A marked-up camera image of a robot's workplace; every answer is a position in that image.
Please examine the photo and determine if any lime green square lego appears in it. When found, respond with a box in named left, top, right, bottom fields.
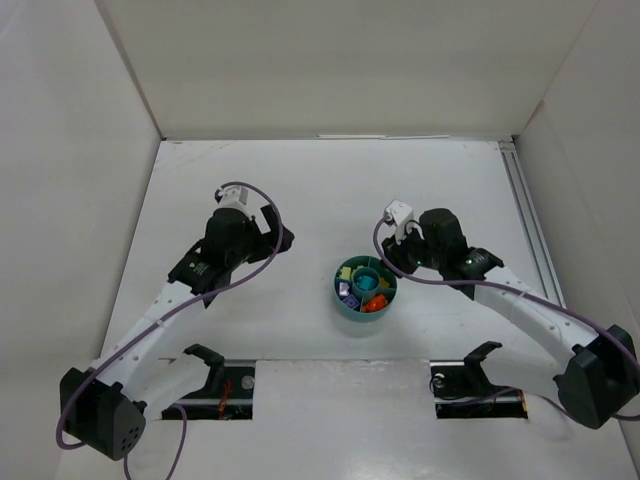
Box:
left=339, top=266, right=354, bottom=281

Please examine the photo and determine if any teal square lego brick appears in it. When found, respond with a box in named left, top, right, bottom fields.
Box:
left=354, top=274, right=378, bottom=291

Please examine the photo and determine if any orange round dome lego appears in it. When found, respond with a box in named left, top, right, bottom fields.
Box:
left=361, top=294, right=389, bottom=313

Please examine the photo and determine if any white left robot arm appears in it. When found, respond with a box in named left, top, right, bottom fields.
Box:
left=55, top=200, right=294, bottom=461

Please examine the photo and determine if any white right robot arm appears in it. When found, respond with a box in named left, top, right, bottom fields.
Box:
left=373, top=200, right=639, bottom=429

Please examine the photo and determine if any teal round divided container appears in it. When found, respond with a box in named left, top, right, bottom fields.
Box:
left=333, top=255, right=397, bottom=323

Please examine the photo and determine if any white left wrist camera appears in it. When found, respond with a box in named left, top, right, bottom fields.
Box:
left=214, top=185, right=249, bottom=216

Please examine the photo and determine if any aluminium rail at right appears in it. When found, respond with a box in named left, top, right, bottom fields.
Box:
left=498, top=139, right=566, bottom=306

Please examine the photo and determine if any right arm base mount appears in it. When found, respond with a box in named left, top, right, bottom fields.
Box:
left=429, top=341, right=528, bottom=420

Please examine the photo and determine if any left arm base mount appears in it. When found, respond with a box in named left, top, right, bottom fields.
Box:
left=162, top=344, right=256, bottom=421

